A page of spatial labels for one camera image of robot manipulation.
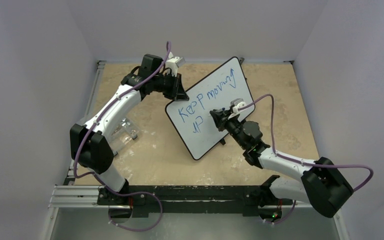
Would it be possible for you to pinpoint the purple cable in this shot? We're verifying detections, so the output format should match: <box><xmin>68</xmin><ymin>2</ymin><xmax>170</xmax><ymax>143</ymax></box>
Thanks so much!
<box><xmin>72</xmin><ymin>41</ymin><xmax>172</xmax><ymax>193</ymax></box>
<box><xmin>239</xmin><ymin>94</ymin><xmax>374</xmax><ymax>193</ymax></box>

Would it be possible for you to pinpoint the white whiteboard black frame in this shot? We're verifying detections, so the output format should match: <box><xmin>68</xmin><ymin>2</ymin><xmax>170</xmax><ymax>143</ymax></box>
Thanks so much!
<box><xmin>165</xmin><ymin>56</ymin><xmax>254</xmax><ymax>161</ymax></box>

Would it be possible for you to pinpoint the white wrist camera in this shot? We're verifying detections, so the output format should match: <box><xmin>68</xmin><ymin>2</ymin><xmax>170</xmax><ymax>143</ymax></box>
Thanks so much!
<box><xmin>227</xmin><ymin>98</ymin><xmax>246</xmax><ymax>120</ymax></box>
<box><xmin>165</xmin><ymin>56</ymin><xmax>186</xmax><ymax>77</ymax></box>

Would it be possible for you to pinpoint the clear plastic bag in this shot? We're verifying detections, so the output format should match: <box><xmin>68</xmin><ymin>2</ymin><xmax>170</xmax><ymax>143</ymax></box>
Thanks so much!
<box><xmin>75</xmin><ymin>114</ymin><xmax>140</xmax><ymax>150</ymax></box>

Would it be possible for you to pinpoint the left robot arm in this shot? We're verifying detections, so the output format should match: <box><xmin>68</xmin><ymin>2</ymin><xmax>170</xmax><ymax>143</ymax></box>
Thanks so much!
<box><xmin>69</xmin><ymin>52</ymin><xmax>189</xmax><ymax>205</ymax></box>

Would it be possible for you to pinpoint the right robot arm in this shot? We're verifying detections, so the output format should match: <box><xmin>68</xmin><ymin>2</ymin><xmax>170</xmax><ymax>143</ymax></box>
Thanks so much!
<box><xmin>209</xmin><ymin>109</ymin><xmax>355</xmax><ymax>218</ymax></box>

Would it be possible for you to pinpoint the aluminium frame rail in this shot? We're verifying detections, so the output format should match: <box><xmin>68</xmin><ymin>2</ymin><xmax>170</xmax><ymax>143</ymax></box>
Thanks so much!
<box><xmin>39</xmin><ymin>60</ymin><xmax>107</xmax><ymax>240</ymax></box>

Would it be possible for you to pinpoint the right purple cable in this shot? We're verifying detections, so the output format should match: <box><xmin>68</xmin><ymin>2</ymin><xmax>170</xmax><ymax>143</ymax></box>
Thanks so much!
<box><xmin>239</xmin><ymin>94</ymin><xmax>374</xmax><ymax>193</ymax></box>

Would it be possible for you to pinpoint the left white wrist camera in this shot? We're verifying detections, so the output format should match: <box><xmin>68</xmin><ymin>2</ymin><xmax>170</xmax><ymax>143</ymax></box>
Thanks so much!
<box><xmin>165</xmin><ymin>56</ymin><xmax>186</xmax><ymax>77</ymax></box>

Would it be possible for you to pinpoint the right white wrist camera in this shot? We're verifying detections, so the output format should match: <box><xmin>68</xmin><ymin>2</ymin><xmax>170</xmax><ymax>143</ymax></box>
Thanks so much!
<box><xmin>227</xmin><ymin>98</ymin><xmax>246</xmax><ymax>120</ymax></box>

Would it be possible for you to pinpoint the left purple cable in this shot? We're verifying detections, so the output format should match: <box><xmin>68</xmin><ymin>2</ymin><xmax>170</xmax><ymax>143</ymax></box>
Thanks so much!
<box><xmin>72</xmin><ymin>41</ymin><xmax>172</xmax><ymax>193</ymax></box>

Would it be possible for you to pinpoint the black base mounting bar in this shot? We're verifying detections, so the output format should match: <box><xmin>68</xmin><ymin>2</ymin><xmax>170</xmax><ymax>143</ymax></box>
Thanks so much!
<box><xmin>97</xmin><ymin>185</ymin><xmax>293</xmax><ymax>221</ymax></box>

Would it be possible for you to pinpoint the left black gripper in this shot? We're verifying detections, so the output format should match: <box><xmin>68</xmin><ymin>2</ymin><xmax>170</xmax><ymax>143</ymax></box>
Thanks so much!
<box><xmin>152</xmin><ymin>71</ymin><xmax>188</xmax><ymax>101</ymax></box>

